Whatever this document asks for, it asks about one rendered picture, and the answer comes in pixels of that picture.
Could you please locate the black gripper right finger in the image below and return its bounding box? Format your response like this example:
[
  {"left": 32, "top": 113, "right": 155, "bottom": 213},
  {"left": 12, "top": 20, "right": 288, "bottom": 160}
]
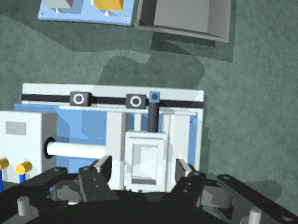
[{"left": 159, "top": 158, "right": 298, "bottom": 224}]

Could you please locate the yellow block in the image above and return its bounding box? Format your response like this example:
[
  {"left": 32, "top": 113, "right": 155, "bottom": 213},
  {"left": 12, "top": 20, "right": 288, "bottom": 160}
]
[{"left": 93, "top": 0, "right": 124, "bottom": 11}]

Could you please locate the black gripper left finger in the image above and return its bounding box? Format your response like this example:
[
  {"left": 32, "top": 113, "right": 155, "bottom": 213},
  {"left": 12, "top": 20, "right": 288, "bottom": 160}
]
[{"left": 0, "top": 155, "right": 119, "bottom": 224}]

